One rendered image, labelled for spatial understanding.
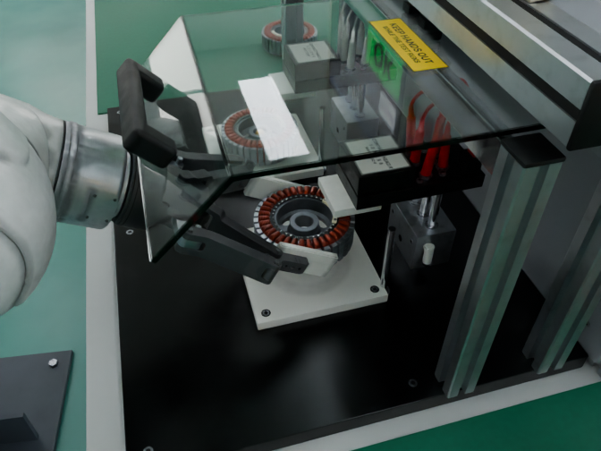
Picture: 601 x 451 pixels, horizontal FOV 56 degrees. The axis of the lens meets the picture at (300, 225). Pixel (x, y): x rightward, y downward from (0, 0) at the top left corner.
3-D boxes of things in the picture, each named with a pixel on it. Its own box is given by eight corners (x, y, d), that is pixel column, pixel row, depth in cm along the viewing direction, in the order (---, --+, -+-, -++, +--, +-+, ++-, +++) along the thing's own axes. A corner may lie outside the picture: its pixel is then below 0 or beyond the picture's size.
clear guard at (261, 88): (150, 265, 36) (131, 192, 32) (130, 84, 53) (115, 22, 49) (591, 179, 42) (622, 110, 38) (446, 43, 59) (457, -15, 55)
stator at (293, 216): (267, 283, 59) (266, 259, 57) (246, 215, 67) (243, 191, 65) (367, 262, 62) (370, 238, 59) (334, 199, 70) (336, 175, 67)
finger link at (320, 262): (279, 240, 56) (281, 245, 55) (336, 252, 59) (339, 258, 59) (266, 261, 57) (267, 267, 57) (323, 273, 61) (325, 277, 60)
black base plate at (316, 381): (131, 489, 51) (126, 478, 49) (110, 119, 96) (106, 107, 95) (582, 368, 60) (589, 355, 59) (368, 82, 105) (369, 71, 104)
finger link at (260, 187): (244, 195, 65) (242, 191, 66) (294, 208, 69) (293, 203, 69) (255, 175, 64) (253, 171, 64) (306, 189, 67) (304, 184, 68)
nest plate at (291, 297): (258, 330, 61) (257, 323, 60) (232, 237, 72) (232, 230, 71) (387, 302, 64) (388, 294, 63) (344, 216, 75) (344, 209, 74)
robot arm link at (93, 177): (38, 241, 49) (107, 252, 52) (65, 157, 44) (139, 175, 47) (43, 178, 55) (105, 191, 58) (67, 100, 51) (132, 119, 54)
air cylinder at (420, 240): (410, 270, 67) (416, 237, 64) (386, 229, 73) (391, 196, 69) (448, 261, 68) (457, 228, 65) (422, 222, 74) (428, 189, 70)
